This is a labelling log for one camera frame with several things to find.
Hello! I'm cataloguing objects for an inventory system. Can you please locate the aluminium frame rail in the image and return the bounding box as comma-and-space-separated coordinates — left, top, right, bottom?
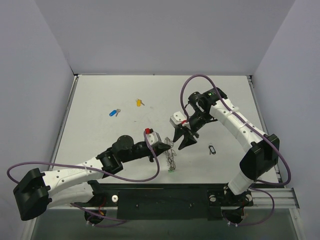
251, 188, 300, 209

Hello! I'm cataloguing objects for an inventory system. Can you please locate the black tag key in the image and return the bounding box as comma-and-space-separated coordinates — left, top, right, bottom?
208, 143, 217, 155

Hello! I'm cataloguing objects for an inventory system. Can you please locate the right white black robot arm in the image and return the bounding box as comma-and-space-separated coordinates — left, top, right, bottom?
169, 89, 280, 205

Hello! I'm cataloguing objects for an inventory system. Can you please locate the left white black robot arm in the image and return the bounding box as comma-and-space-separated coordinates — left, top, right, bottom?
13, 132, 171, 221

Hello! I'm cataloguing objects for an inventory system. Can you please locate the yellow tag key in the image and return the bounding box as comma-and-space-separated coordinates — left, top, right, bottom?
136, 99, 145, 107

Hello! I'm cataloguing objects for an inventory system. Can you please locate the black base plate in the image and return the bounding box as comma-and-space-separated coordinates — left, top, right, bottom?
75, 180, 253, 221

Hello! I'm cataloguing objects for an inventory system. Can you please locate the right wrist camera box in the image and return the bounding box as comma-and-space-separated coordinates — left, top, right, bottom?
169, 111, 187, 128

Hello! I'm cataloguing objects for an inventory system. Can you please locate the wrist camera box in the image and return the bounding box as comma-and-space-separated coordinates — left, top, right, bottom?
169, 111, 187, 128
144, 128, 162, 148

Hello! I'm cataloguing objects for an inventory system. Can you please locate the blue tag key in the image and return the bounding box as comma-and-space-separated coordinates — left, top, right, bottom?
109, 109, 121, 117

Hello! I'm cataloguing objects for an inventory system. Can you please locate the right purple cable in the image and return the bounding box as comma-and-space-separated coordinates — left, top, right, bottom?
180, 74, 292, 227

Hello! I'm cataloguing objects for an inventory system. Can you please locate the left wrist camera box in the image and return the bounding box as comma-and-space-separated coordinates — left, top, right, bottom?
144, 128, 162, 148

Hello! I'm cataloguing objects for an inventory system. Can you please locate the large metal keyring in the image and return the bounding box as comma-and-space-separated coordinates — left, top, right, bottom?
164, 137, 177, 171

